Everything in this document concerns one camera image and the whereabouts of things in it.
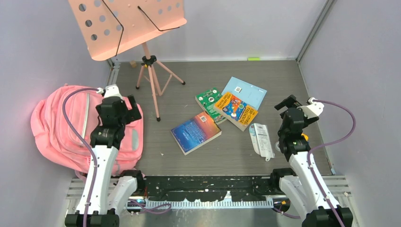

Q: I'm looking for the yellow treehouse paperback book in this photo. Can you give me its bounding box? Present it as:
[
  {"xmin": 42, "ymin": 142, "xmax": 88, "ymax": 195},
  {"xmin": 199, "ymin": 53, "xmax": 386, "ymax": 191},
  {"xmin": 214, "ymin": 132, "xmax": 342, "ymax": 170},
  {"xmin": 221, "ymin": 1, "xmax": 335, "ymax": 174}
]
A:
[{"xmin": 213, "ymin": 92, "xmax": 258, "ymax": 131}]

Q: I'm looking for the light blue thin notebook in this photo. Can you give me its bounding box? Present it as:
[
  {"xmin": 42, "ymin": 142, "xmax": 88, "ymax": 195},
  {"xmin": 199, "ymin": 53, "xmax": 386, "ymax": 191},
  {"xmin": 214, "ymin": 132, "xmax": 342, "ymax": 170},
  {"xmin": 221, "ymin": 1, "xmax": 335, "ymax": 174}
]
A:
[{"xmin": 221, "ymin": 77, "xmax": 267, "ymax": 110}]

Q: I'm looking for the pink student backpack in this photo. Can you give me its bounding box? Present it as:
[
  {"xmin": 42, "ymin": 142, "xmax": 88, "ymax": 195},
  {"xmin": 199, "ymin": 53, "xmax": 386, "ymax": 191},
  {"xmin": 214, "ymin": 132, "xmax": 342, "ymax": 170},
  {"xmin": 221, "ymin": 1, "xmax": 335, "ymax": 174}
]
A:
[{"xmin": 31, "ymin": 86, "xmax": 144, "ymax": 175}]

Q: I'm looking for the blue orange paperback book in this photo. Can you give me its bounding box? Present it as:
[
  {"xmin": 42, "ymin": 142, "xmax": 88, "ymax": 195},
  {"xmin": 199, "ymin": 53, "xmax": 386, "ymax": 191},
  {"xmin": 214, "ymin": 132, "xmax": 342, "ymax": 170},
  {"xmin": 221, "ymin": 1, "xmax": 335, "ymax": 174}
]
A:
[{"xmin": 170, "ymin": 111, "xmax": 222, "ymax": 155}]

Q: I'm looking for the clear tape roll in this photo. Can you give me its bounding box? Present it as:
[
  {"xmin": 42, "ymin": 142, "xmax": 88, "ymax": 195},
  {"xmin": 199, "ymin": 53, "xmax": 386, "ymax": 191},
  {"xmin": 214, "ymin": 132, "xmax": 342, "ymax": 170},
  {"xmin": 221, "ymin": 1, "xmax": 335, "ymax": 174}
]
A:
[{"xmin": 274, "ymin": 141, "xmax": 281, "ymax": 152}]

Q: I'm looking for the pink music stand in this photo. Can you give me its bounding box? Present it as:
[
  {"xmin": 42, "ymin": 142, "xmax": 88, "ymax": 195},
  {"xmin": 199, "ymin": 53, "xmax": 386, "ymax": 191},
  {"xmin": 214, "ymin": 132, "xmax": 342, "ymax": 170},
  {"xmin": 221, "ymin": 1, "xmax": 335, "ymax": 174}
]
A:
[{"xmin": 68, "ymin": 0, "xmax": 187, "ymax": 121}]

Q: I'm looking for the green paperback book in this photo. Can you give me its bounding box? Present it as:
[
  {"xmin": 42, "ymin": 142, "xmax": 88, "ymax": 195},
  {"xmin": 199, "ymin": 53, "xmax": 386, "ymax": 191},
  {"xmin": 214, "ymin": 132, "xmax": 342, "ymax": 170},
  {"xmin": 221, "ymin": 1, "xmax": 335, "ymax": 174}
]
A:
[{"xmin": 195, "ymin": 87, "xmax": 227, "ymax": 125}]

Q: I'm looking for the green tape strip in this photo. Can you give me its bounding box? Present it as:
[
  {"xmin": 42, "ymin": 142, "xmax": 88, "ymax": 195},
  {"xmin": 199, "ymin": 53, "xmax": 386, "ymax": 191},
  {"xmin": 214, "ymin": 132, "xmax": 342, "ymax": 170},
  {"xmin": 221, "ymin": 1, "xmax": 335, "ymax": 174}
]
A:
[{"xmin": 247, "ymin": 57, "xmax": 261, "ymax": 61}]

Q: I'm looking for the white packaged toothbrush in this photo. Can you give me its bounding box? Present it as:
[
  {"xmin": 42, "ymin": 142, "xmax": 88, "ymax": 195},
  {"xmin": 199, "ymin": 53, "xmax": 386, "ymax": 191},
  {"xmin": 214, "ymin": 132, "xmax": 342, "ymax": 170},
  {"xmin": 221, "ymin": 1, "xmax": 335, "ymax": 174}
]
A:
[{"xmin": 249, "ymin": 123, "xmax": 275, "ymax": 162}]

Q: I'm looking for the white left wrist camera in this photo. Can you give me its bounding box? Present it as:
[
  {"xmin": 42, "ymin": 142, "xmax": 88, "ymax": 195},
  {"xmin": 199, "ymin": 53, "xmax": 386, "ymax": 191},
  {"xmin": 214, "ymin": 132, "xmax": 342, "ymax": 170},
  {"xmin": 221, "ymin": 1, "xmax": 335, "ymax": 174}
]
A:
[{"xmin": 96, "ymin": 84, "xmax": 123, "ymax": 99}]

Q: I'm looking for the colourful toy train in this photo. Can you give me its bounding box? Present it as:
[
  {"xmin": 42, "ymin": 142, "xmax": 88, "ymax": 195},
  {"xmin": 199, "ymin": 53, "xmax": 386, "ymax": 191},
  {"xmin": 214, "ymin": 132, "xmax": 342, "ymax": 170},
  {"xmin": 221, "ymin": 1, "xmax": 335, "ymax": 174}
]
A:
[{"xmin": 301, "ymin": 133, "xmax": 309, "ymax": 141}]

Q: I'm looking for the small wooden block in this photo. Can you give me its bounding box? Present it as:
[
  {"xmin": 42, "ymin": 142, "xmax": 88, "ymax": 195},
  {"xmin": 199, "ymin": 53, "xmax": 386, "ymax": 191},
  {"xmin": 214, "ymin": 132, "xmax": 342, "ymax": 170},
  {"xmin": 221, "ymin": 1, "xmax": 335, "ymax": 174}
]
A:
[{"xmin": 130, "ymin": 61, "xmax": 137, "ymax": 68}]

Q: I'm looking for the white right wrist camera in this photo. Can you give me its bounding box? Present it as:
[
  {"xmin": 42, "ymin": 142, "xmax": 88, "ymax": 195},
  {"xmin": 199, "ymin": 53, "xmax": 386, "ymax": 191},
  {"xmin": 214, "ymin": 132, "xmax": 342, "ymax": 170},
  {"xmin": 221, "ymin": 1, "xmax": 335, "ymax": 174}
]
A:
[{"xmin": 298, "ymin": 97, "xmax": 324, "ymax": 119}]

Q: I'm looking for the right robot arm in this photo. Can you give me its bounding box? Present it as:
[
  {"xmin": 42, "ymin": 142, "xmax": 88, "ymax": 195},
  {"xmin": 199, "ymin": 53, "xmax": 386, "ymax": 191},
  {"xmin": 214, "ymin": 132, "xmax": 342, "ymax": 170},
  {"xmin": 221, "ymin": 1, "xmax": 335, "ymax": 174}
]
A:
[{"xmin": 270, "ymin": 95, "xmax": 353, "ymax": 227}]

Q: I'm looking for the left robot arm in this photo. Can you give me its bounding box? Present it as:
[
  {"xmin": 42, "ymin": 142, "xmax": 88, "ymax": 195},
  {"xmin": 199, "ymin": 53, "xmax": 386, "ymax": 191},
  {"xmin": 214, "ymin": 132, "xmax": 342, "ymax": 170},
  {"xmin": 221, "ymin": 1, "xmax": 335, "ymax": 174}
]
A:
[{"xmin": 65, "ymin": 95, "xmax": 145, "ymax": 227}]

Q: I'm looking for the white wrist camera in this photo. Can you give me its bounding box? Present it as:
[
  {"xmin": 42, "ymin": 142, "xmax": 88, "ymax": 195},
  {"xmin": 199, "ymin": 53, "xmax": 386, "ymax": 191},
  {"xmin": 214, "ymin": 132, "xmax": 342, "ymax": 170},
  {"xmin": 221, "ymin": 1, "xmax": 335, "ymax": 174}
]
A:
[
  {"xmin": 298, "ymin": 97, "xmax": 324, "ymax": 119},
  {"xmin": 96, "ymin": 84, "xmax": 123, "ymax": 99}
]

